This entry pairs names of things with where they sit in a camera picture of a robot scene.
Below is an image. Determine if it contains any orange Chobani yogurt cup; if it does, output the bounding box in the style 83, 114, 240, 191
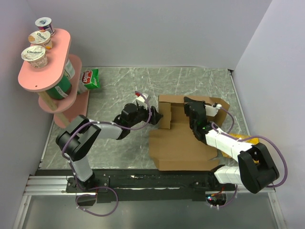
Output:
28, 30, 53, 50

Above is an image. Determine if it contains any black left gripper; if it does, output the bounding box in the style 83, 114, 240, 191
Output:
129, 103, 163, 127

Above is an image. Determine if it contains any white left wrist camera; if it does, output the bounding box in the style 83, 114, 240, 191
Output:
135, 93, 151, 109

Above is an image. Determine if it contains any white green label container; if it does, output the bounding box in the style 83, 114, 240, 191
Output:
63, 59, 75, 80

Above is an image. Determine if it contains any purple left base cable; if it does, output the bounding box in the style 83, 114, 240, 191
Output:
75, 186, 119, 217

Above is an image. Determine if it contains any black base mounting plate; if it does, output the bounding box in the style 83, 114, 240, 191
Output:
66, 169, 235, 203

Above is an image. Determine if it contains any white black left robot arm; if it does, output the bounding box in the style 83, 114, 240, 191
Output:
55, 103, 163, 192

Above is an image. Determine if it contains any pink tiered wooden shelf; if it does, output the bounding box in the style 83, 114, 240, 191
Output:
18, 28, 90, 129

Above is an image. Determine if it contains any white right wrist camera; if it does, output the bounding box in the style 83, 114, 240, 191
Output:
205, 103, 222, 117

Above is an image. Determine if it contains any green red snack bag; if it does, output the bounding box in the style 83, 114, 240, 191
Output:
77, 69, 100, 94

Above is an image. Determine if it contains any aluminium frame rail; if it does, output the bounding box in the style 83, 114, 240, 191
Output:
23, 176, 71, 196

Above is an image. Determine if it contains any green cylindrical can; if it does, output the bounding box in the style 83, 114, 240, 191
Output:
46, 76, 72, 100

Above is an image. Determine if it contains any small electronics board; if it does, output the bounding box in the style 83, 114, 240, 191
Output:
206, 194, 227, 206

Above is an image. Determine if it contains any yellow Lays chips bag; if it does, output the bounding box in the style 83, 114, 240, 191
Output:
220, 133, 259, 160

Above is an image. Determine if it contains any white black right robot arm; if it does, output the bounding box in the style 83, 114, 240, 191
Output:
183, 96, 280, 194

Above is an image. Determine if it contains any brown cardboard paper box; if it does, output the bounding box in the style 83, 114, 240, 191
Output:
149, 94, 219, 171

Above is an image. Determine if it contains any white Chobani yogurt cup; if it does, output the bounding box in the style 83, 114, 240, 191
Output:
21, 45, 48, 68

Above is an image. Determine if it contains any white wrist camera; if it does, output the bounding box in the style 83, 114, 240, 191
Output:
205, 103, 222, 117
135, 93, 151, 109

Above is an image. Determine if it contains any blue white yogurt cup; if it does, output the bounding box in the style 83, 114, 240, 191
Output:
35, 17, 55, 36

